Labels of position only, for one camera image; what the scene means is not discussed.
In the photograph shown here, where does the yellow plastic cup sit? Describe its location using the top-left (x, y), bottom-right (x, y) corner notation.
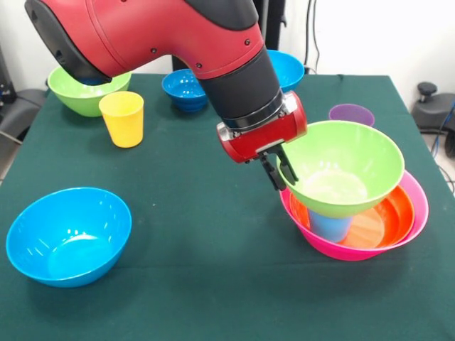
top-left (98, 91), bottom-right (145, 148)

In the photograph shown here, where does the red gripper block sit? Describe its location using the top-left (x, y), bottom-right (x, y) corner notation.
top-left (216, 90), bottom-right (309, 191)

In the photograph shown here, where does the large pink plastic bowl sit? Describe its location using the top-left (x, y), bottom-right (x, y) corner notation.
top-left (279, 170), bottom-right (429, 262)

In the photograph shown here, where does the light blue plastic bowl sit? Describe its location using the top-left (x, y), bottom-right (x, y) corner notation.
top-left (266, 49), bottom-right (306, 92)
top-left (6, 187), bottom-right (133, 288)

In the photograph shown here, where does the orange plastic bowl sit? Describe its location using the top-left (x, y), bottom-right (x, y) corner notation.
top-left (289, 184), bottom-right (416, 249)

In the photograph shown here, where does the black equipment with knob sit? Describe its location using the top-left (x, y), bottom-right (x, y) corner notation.
top-left (411, 82), bottom-right (455, 159)

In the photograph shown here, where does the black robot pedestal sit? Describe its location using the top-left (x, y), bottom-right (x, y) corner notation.
top-left (172, 0), bottom-right (287, 72)

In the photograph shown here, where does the black device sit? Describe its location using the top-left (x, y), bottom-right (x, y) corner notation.
top-left (0, 45), bottom-right (16, 107)

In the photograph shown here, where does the dark green tablecloth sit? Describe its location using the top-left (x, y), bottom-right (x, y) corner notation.
top-left (0, 73), bottom-right (455, 341)

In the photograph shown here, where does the purple plastic cup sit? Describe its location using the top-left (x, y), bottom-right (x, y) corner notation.
top-left (328, 103), bottom-right (376, 128)

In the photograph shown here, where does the green plastic bowl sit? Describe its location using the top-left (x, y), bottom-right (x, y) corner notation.
top-left (276, 119), bottom-right (406, 219)
top-left (48, 65), bottom-right (132, 118)

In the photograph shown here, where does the grey chair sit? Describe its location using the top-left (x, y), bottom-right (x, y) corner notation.
top-left (0, 88), bottom-right (47, 145)

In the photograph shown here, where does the black wall cable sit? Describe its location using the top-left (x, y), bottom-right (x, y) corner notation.
top-left (304, 0), bottom-right (321, 74)

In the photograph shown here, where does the blue cable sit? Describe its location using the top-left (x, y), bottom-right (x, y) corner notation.
top-left (430, 101), bottom-right (455, 158)

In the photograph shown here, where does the small dark blue bowl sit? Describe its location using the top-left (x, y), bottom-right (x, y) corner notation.
top-left (161, 69), bottom-right (209, 113)

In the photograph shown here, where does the light blue plastic cup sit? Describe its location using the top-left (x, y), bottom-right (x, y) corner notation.
top-left (308, 208), bottom-right (353, 244)

